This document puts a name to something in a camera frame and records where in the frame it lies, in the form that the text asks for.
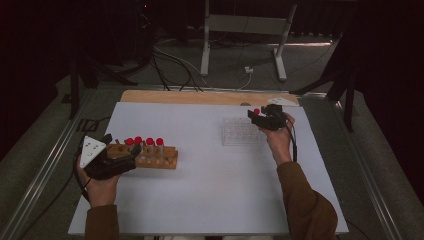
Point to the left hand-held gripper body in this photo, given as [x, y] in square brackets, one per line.
[106, 166]

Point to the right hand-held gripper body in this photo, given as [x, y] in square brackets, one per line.
[273, 120]

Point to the clear plastic tube rack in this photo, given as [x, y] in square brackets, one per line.
[240, 131]

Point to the wooden test tube rack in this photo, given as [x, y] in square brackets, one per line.
[166, 157]

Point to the person's left hand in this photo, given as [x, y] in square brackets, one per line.
[100, 191]

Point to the person's right hand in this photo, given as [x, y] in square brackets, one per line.
[281, 146]

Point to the white power adapter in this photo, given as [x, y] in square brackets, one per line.
[249, 69]

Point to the black tripod stand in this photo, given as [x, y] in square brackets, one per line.
[74, 96]
[349, 106]

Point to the wooden board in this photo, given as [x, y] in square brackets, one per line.
[200, 97]

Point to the black equipment rack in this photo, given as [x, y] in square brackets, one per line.
[145, 33]

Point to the metal floor rail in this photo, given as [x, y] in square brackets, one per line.
[40, 186]
[376, 200]

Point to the white metal table frame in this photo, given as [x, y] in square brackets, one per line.
[246, 25]

